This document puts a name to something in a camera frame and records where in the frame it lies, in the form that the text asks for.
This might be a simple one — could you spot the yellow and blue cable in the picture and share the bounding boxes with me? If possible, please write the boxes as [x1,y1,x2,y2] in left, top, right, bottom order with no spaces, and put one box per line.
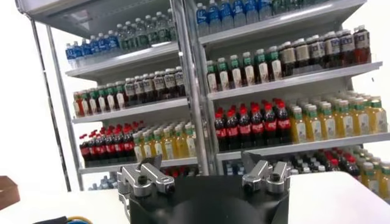
[67,215,94,224]

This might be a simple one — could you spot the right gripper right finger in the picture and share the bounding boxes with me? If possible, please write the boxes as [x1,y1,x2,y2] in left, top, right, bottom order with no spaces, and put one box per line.
[241,151,293,195]

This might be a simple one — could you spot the cola bottle red cap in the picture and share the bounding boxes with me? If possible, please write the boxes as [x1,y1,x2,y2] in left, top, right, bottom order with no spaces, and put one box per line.
[114,127,126,161]
[225,111,239,150]
[250,106,264,147]
[123,125,135,161]
[96,131,107,164]
[327,158,341,173]
[88,133,99,165]
[238,108,252,149]
[344,155,362,180]
[275,102,292,144]
[79,135,91,167]
[263,103,278,145]
[214,113,228,152]
[105,130,116,162]

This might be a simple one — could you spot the brown cardboard box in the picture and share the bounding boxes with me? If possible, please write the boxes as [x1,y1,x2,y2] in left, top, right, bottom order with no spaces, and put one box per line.
[0,175,21,211]

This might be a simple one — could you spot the dark drink bottle white label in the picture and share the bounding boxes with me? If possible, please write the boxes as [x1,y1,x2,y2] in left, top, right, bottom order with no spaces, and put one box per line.
[174,66,186,97]
[338,29,356,66]
[309,35,326,71]
[324,32,341,68]
[353,26,372,64]
[143,74,155,102]
[124,78,137,106]
[134,75,146,103]
[164,69,177,99]
[154,71,166,100]

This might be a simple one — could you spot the grey metal shelf rack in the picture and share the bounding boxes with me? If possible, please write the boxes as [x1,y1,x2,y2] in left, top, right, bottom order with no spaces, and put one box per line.
[182,0,390,176]
[15,0,211,191]

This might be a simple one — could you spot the dark drink bottle beige label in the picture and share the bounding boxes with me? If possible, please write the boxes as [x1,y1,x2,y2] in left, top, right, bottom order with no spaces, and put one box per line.
[280,41,296,77]
[294,38,311,74]

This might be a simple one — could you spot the black slanted window pole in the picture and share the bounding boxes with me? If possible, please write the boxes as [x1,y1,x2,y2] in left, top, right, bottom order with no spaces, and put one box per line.
[29,18,72,192]

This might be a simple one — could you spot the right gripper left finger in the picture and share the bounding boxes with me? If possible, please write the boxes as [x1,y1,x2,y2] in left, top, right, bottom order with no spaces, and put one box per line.
[117,153,176,220]

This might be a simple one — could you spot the yellow tea bottle green label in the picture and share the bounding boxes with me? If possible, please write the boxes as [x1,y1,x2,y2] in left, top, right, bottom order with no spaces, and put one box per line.
[361,162,380,194]
[304,105,322,142]
[368,96,389,134]
[352,97,371,136]
[319,102,337,140]
[185,123,197,158]
[133,133,144,163]
[163,127,175,159]
[174,125,186,158]
[378,161,390,200]
[152,129,165,159]
[142,131,154,161]
[291,107,307,144]
[335,100,354,138]

